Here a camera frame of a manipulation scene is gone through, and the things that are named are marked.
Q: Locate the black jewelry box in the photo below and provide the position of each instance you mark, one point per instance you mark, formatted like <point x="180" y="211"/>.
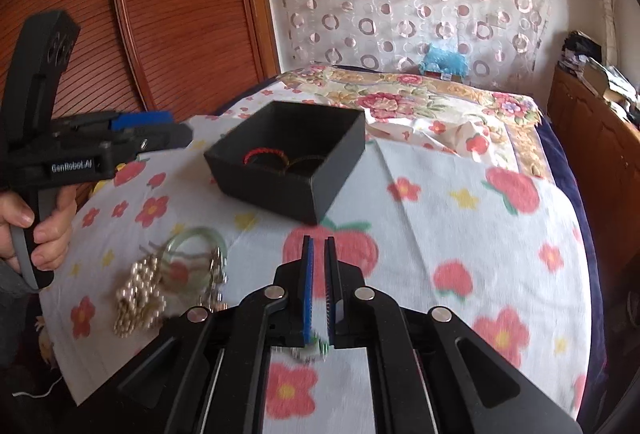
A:
<point x="290" y="158"/>

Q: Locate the wooden cabinet counter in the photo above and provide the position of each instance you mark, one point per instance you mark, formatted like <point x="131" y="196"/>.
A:
<point x="603" y="152"/>

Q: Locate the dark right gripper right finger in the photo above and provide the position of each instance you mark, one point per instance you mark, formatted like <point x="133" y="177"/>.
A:
<point x="334" y="291"/>

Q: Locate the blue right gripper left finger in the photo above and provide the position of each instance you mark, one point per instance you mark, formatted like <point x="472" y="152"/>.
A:
<point x="308" y="286"/>

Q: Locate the clutter pile on counter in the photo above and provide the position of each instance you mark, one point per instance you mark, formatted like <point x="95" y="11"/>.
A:
<point x="582" y="57"/>

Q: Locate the floral bed quilt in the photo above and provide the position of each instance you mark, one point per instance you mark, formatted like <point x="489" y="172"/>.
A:
<point x="490" y="127"/>

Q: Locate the pale green jade bangle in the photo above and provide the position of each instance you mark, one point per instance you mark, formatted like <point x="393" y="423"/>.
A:
<point x="184" y="260"/>

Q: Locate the person's left hand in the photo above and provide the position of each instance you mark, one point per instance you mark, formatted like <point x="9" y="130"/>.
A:
<point x="52" y="235"/>

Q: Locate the blue plastic bag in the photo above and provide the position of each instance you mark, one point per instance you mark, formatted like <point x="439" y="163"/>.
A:
<point x="442" y="61"/>

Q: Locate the silver chain jewelry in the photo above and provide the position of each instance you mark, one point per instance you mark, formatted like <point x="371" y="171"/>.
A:
<point x="212" y="298"/>

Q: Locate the red wooden wardrobe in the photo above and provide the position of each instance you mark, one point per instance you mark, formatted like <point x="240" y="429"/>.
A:
<point x="189" y="57"/>

